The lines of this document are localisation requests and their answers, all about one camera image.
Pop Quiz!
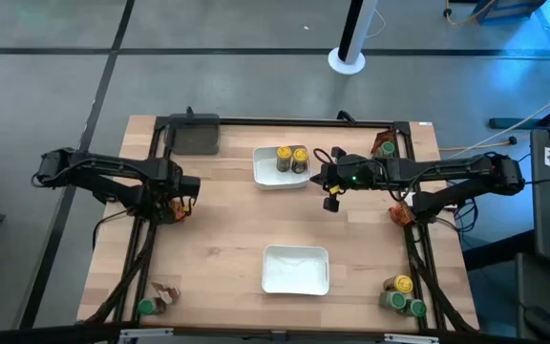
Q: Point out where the yellow-lid spice jar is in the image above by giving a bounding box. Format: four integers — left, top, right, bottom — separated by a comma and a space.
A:
382, 274, 414, 295
290, 146, 310, 175
275, 145, 293, 173

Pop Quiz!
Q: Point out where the black aluminium table frame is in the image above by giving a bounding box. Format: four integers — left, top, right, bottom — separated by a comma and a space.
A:
76, 114, 481, 344

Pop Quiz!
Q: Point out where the black white pole with base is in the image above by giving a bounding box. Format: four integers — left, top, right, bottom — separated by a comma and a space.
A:
327, 0, 381, 76

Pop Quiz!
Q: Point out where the blue black cable bundle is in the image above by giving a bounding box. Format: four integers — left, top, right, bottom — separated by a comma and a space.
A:
451, 195, 481, 235

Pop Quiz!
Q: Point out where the dark grey cabinet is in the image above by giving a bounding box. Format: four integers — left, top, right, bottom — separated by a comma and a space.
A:
516, 252, 550, 344

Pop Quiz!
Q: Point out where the white plastic handled bin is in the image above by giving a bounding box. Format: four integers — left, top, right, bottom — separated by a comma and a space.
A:
261, 244, 330, 297
252, 144, 313, 191

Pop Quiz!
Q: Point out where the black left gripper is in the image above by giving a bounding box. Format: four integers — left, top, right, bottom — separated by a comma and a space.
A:
153, 161, 202, 225

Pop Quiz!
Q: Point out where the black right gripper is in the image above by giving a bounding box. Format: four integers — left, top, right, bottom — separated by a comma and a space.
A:
310, 146, 384, 214

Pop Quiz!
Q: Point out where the black base cable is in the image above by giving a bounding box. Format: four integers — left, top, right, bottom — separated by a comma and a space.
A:
92, 209, 136, 249

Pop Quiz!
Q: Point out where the silver aluminium bracket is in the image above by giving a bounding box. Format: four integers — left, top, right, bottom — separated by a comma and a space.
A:
383, 333, 441, 344
118, 327, 175, 344

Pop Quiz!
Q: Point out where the brown white-label spice pouch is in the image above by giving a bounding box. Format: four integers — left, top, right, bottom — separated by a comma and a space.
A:
150, 281, 182, 307

